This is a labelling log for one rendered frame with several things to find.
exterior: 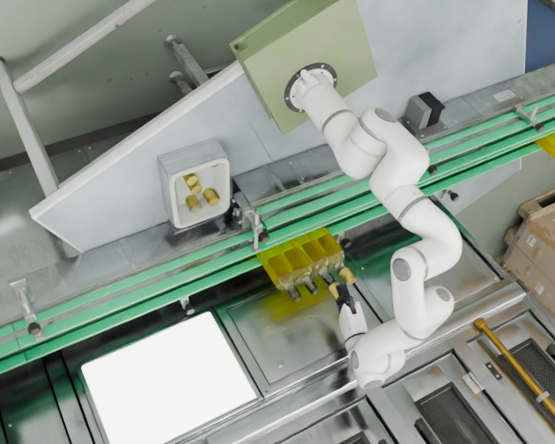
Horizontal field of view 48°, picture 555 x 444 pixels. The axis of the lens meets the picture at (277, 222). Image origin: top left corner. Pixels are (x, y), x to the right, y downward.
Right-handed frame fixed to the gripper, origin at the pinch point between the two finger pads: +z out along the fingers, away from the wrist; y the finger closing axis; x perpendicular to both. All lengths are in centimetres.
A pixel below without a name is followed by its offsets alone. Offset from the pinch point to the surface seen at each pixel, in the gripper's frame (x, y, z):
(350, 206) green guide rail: -10.4, 6.6, 27.4
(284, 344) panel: 17.2, -13.5, -5.6
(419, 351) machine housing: -22.6, -14.3, -14.9
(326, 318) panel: 2.6, -13.0, 0.6
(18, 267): 94, -18, 40
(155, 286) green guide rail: 52, 2, 11
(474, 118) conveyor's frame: -60, 17, 50
